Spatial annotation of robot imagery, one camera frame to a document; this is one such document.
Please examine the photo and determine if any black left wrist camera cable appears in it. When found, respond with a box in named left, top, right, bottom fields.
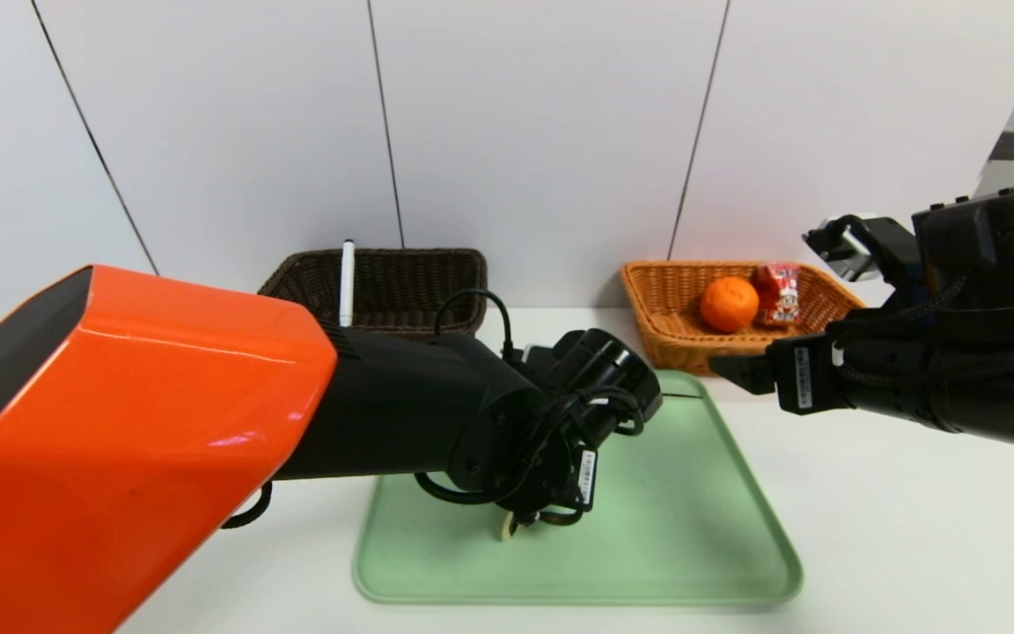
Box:
left=415, top=289, right=649, bottom=529

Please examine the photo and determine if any braided black left arm cable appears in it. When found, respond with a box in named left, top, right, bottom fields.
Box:
left=221, top=480, right=275, bottom=529

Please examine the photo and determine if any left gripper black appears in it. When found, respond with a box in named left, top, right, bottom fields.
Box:
left=567, top=445, right=599, bottom=512

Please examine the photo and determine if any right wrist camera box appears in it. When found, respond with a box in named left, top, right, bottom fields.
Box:
left=804, top=214, right=922, bottom=283

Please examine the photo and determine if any orange fruit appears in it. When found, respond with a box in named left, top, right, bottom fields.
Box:
left=701, top=276, right=761, bottom=333

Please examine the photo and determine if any orange wicker basket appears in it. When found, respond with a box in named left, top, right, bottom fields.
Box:
left=621, top=260, right=867, bottom=377

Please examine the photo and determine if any dark brown wicker basket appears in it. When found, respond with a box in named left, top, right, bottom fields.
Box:
left=258, top=248, right=489, bottom=340

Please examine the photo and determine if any red milk carton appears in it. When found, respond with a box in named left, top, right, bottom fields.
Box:
left=755, top=262, right=803, bottom=328

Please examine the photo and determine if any light green plastic tray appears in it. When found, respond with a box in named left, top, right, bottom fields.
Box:
left=353, top=369, right=805, bottom=607

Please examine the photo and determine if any white marker pen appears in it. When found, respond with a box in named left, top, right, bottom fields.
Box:
left=339, top=240, right=356, bottom=328

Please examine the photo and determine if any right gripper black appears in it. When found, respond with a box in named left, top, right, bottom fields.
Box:
left=708, top=332, right=930, bottom=426

